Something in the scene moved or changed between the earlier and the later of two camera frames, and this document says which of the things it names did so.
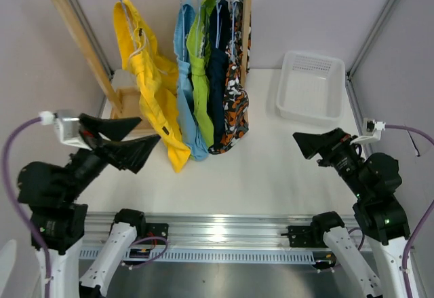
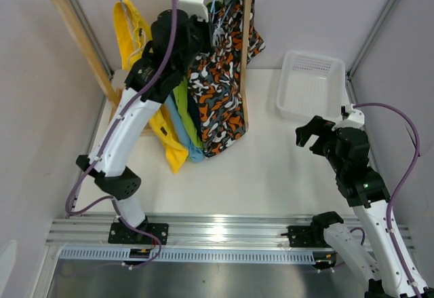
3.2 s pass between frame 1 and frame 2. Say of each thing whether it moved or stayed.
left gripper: moved
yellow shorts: stayed
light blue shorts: moved
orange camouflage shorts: moved
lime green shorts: moved
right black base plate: stayed
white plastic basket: stayed
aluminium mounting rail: stayed
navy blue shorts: moved
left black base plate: stayed
